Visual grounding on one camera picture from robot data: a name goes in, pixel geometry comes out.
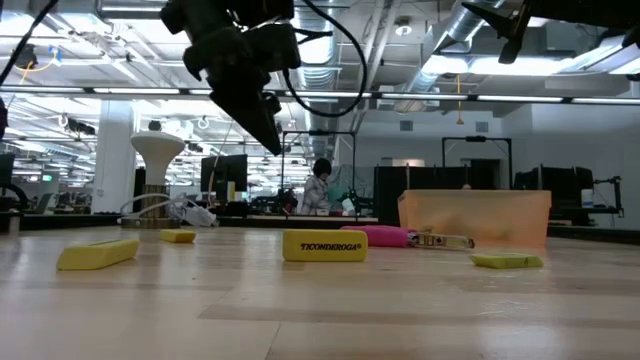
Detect pink-handled pliers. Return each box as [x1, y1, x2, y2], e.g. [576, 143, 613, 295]
[341, 224, 476, 250]

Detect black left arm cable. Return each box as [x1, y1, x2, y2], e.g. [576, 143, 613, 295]
[282, 0, 369, 119]

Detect black computer monitor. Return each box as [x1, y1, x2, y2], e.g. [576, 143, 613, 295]
[200, 154, 249, 204]

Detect black gantry frame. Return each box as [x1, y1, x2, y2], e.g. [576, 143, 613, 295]
[281, 130, 357, 217]
[442, 136, 514, 191]

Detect black equipment rack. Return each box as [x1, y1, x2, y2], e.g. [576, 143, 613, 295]
[514, 165, 625, 227]

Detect black metal rig frame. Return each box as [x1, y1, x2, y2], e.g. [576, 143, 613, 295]
[0, 213, 640, 246]

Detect person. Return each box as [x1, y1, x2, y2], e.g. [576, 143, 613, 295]
[299, 158, 334, 216]

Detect lime green June Gold eraser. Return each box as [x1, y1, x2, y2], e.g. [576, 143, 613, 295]
[469, 253, 545, 270]

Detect black ceiling device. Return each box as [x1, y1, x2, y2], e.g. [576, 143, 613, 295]
[12, 43, 39, 70]

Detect linear ceiling light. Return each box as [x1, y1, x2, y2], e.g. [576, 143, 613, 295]
[0, 85, 640, 105]

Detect white coiled power cable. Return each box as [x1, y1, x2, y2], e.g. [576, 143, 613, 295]
[118, 193, 219, 229]

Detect silver spiral duct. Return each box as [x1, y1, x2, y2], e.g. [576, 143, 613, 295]
[292, 0, 341, 156]
[399, 0, 506, 99]

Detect black partition panel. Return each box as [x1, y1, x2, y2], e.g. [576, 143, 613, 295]
[373, 164, 501, 225]

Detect yellow rectangular eraser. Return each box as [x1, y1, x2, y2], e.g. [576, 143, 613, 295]
[282, 228, 369, 263]
[56, 238, 141, 272]
[159, 229, 197, 244]

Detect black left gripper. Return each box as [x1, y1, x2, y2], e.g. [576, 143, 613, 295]
[159, 0, 294, 156]

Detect orange translucent plastic bin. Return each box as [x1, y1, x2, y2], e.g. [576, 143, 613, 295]
[398, 189, 553, 249]

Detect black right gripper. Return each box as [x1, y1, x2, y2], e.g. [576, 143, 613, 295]
[462, 0, 616, 65]

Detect white mushroom table lamp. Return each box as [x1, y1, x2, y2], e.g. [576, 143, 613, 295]
[119, 130, 186, 230]

